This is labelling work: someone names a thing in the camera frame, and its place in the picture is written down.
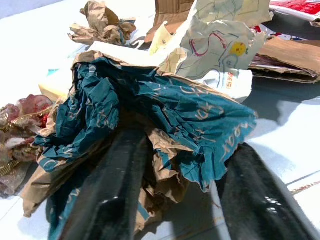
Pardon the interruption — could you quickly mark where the white paper with red print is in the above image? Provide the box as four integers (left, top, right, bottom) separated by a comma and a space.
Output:
197, 68, 254, 104

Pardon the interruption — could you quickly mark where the pale yellow paper scrap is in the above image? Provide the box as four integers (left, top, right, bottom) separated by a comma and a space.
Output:
38, 68, 76, 102

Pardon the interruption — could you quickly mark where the red and white printed packaging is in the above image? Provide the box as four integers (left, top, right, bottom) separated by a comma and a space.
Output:
268, 0, 320, 28

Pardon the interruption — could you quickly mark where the crumpled paper with crayon drawing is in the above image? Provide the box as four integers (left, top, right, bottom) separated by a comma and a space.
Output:
93, 0, 275, 79

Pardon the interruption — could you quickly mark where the flattened brown cardboard sheet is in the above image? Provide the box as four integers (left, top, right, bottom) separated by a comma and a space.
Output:
248, 36, 320, 85

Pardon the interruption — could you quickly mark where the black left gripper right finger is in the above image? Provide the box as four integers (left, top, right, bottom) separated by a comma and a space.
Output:
215, 142, 316, 240

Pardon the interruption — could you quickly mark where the crumpled brown paper ball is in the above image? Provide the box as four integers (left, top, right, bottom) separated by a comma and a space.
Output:
67, 0, 138, 47

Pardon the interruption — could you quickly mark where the torn brown cardboard piece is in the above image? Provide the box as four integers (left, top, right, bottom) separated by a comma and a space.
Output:
144, 0, 196, 44

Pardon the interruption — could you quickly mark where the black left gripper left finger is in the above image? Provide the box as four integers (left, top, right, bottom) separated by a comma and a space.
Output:
59, 127, 150, 240

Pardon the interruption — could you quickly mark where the teal and brown paper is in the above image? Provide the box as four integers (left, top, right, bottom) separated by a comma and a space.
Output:
20, 49, 259, 240

